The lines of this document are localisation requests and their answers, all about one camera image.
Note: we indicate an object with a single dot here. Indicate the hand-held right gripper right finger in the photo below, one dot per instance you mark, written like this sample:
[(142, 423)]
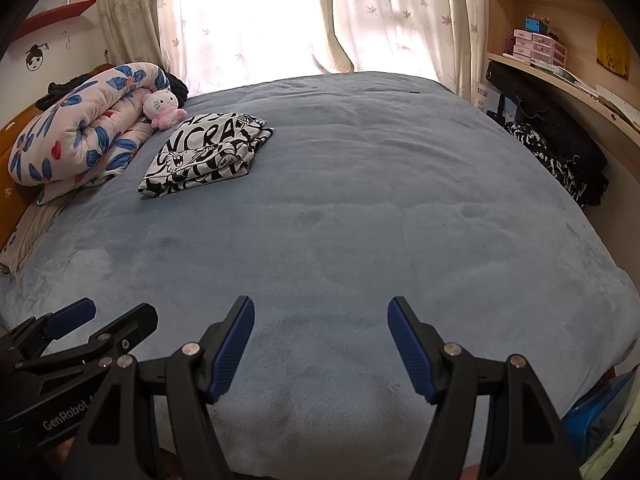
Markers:
[(410, 350)]

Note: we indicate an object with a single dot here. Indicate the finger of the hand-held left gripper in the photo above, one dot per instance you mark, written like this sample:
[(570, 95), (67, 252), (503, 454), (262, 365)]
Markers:
[(70, 317), (130, 327)]

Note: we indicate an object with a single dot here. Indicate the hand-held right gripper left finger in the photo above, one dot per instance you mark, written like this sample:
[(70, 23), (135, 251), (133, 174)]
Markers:
[(232, 350)]

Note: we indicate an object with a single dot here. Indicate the black white printed hooded jacket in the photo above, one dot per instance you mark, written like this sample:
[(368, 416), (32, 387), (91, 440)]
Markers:
[(200, 160)]

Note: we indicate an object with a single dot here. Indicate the beige patterned pillow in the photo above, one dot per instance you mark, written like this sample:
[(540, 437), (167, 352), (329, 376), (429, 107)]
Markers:
[(30, 235)]

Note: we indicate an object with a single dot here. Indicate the blue bed blanket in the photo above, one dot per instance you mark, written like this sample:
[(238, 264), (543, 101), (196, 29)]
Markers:
[(375, 210)]

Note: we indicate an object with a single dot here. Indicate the blue plastic object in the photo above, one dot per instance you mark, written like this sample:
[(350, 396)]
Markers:
[(590, 410)]

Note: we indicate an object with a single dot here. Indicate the floral pink blue quilt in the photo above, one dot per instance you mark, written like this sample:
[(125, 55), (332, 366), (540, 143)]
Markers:
[(75, 125)]

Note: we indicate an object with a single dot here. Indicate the pink white cat plush toy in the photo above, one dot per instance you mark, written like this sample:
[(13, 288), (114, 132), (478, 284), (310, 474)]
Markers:
[(160, 105)]

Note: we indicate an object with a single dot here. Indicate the pale green cloth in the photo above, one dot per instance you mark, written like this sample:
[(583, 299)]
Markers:
[(617, 450)]

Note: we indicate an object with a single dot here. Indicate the black white patterned cloth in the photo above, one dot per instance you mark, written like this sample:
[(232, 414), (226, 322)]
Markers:
[(545, 160)]

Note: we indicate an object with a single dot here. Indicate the white printed cardboard box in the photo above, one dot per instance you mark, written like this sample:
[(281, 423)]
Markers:
[(487, 97)]

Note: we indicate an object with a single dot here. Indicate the long black bag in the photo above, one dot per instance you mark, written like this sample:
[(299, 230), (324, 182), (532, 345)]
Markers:
[(560, 125)]

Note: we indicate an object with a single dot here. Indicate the leaf print sheer curtain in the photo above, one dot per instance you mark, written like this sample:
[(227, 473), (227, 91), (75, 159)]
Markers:
[(130, 10), (425, 20)]

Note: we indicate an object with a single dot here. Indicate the white papers pile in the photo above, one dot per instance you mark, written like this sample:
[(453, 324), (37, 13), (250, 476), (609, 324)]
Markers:
[(570, 77)]

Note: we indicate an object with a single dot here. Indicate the purple fabric item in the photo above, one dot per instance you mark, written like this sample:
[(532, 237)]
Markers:
[(509, 42)]

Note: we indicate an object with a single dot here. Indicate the pink drawer boxes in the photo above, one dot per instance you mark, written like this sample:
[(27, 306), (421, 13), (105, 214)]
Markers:
[(537, 47)]

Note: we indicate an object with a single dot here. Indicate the small blue box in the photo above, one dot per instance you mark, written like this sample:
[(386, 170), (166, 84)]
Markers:
[(534, 25)]

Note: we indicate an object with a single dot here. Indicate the yellow cloth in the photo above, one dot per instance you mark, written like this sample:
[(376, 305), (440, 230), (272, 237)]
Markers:
[(612, 50)]

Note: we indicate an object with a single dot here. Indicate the wooden bookshelf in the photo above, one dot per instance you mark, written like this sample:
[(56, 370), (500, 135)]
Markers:
[(575, 10)]

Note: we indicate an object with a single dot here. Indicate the face wall sticker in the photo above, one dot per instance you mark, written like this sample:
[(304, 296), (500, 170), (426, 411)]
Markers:
[(36, 60)]

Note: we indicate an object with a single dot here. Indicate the red wall shelf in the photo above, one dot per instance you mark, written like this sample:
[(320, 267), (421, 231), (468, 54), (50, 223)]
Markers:
[(55, 17)]

